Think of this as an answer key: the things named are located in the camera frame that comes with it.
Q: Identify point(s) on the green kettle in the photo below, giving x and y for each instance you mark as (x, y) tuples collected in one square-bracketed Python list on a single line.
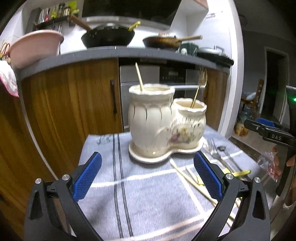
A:
[(188, 49)]

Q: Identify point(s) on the brown frying pan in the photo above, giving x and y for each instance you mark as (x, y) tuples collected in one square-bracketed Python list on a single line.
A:
[(170, 43)]

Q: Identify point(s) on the black electric griddle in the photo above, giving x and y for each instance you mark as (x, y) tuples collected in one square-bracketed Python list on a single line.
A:
[(216, 55)]

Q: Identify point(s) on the silver spoon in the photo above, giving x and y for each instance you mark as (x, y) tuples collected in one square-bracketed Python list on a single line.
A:
[(224, 149)]

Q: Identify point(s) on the black cabinet handle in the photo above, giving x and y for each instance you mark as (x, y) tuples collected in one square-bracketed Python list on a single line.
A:
[(112, 87)]

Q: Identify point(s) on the yellow-green folding chopsticks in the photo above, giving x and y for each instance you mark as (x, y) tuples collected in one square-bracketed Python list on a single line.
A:
[(239, 174)]

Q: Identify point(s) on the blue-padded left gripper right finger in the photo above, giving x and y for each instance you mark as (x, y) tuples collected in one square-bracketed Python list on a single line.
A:
[(252, 221)]

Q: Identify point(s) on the pink plastic basin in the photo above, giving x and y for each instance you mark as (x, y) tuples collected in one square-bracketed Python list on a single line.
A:
[(33, 47)]

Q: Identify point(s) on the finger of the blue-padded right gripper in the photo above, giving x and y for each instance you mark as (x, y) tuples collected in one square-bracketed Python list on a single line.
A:
[(265, 122)]

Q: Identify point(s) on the black range hood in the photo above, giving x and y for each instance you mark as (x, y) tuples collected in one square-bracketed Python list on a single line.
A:
[(160, 11)]

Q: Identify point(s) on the cream ceramic double utensil holder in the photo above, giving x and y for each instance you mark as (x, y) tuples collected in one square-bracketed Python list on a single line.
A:
[(161, 125)]

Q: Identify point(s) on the white pink-trimmed towel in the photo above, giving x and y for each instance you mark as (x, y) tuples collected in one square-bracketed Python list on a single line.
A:
[(8, 78)]

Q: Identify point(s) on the grey striped table cloth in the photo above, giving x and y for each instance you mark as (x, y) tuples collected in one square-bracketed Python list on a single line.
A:
[(129, 200)]

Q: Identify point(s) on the wooden chair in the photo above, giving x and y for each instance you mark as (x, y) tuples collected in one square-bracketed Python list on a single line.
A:
[(251, 100)]

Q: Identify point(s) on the black spice shelf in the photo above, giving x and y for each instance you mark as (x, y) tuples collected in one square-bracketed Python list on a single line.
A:
[(50, 22)]

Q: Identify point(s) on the yellow spatula handle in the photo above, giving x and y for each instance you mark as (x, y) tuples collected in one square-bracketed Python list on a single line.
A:
[(133, 26)]

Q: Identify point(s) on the wooden chopstick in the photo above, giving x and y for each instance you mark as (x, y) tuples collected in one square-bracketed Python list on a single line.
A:
[(237, 201), (139, 77), (193, 183)]

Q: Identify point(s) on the silver fork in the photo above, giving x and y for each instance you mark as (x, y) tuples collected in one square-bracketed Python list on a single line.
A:
[(215, 153)]

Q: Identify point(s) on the person's hand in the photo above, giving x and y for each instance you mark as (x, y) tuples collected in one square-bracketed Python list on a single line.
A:
[(281, 160)]

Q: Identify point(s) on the gold fork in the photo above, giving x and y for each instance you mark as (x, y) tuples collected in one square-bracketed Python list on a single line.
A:
[(202, 82)]

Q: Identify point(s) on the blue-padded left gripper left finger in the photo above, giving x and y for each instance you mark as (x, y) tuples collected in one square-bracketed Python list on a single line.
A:
[(42, 221)]

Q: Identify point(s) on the black wok with lid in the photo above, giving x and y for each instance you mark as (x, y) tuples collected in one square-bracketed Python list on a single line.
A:
[(103, 36)]

